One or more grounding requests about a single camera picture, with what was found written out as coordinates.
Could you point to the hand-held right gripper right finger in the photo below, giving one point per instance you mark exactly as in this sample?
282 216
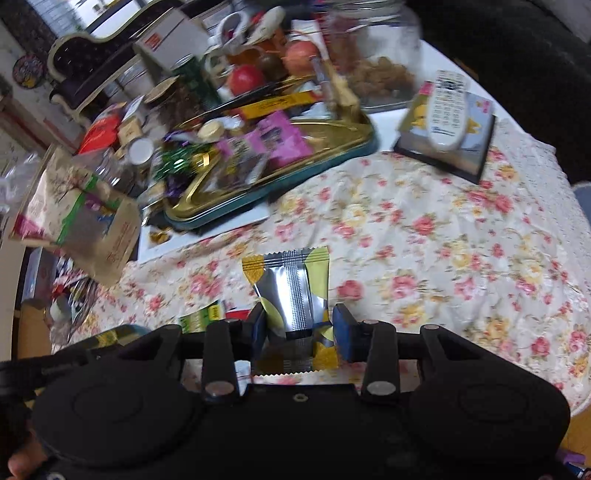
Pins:
344 332

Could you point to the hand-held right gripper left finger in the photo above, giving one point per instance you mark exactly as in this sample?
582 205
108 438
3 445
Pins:
257 325

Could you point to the silver yellow snack packet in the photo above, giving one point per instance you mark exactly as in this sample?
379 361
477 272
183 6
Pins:
291 295

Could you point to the green pea snack packet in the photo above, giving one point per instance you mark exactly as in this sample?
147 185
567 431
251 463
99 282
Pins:
203 318

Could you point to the person's left hand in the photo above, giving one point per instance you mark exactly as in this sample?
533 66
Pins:
25 459

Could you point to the pile of coloured wrappers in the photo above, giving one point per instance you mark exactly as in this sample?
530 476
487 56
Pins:
74 300

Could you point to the floral tablecloth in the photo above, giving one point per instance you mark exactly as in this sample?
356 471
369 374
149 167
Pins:
415 258

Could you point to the white paper board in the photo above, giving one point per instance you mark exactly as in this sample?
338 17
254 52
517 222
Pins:
184 240

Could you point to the gold foil candy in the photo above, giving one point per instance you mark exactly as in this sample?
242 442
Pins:
159 237

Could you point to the clear packet dark dried fruit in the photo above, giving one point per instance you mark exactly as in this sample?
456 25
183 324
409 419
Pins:
235 170

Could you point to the brown paper bag tree print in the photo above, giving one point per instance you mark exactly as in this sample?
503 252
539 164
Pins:
106 240

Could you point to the pink snack packet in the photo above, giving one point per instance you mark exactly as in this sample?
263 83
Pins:
281 143

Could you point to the pile of foil-wrapped candies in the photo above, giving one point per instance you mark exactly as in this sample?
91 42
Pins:
180 157

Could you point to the teal gold tin tray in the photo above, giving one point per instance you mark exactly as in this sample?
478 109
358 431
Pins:
332 134

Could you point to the white round jar lid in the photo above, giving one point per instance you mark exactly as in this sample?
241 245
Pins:
141 150

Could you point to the small glass jar dark contents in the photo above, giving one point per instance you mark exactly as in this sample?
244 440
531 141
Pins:
113 170

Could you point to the yellow long snack packet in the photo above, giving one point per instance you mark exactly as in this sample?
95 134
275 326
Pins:
277 104

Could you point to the small cream box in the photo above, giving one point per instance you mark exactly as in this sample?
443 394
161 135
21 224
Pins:
129 131

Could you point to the plastic jar of nuts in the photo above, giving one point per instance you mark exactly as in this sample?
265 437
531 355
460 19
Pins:
175 101

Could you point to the white remote control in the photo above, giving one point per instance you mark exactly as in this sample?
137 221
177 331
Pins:
445 115

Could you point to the red orange packet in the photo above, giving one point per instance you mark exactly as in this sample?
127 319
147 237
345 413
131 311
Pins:
99 134

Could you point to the green drink can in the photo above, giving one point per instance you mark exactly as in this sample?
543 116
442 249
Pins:
196 81

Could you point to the brown kiwi fruit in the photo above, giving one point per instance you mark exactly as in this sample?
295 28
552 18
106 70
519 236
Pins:
272 67

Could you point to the blue purple box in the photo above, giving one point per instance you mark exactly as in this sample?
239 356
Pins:
575 466

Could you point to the red yellow apple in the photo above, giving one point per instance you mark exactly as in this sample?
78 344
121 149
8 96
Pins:
302 57

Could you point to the grey cushion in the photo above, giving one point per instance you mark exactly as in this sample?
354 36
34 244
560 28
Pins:
582 201

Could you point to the clear glass jar with walnuts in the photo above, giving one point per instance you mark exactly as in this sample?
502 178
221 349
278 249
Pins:
383 55

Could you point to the white cardboard box red label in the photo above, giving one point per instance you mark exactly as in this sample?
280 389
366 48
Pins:
171 37

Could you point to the black white-framed ornate bench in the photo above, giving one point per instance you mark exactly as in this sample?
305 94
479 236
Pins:
92 69

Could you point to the round decorative plate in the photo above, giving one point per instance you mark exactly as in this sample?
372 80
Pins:
28 70

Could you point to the black sofa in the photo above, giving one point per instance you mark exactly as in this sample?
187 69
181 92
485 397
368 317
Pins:
508 46

